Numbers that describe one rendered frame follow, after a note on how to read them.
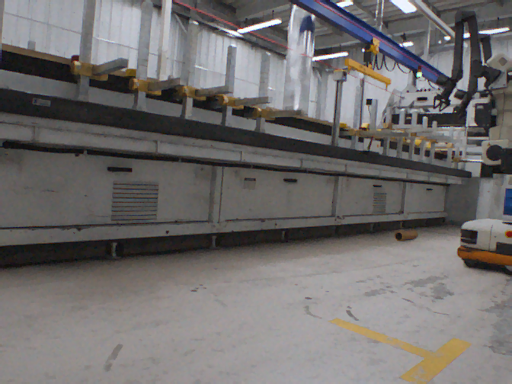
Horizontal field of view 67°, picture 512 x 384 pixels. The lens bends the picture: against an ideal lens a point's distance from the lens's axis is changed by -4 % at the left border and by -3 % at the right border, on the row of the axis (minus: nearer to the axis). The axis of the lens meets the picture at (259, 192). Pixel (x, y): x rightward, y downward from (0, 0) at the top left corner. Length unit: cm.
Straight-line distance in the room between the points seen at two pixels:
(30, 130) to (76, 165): 37
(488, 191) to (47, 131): 491
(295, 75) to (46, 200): 602
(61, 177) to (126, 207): 35
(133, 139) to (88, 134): 20
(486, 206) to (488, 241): 286
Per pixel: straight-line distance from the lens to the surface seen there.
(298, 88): 739
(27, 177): 191
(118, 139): 180
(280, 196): 280
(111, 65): 159
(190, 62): 199
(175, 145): 194
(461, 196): 579
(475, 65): 290
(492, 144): 294
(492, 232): 272
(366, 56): 859
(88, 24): 178
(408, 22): 1248
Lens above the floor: 48
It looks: 3 degrees down
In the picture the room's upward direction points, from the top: 5 degrees clockwise
